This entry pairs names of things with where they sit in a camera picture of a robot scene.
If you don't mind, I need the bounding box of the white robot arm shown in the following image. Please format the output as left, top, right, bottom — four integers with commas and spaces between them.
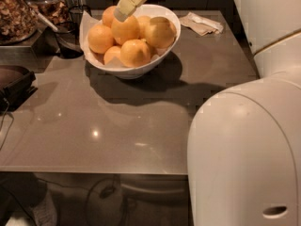
187, 0, 301, 226

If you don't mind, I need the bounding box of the white ceramic bowl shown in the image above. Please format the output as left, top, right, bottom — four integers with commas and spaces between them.
79, 5, 181, 79

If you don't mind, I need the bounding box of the small front left orange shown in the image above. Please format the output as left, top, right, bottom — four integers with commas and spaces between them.
103, 46, 121, 64

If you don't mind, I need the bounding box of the crumpled paper napkin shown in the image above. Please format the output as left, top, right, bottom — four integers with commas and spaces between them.
180, 12, 224, 36

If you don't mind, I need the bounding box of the large glass snack jar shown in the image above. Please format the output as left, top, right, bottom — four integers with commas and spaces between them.
0, 0, 38, 45

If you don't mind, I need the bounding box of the black wire basket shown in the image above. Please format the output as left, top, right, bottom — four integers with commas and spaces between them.
55, 5, 91, 58

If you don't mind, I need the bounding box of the black cable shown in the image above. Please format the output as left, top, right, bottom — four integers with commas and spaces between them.
0, 98, 15, 151

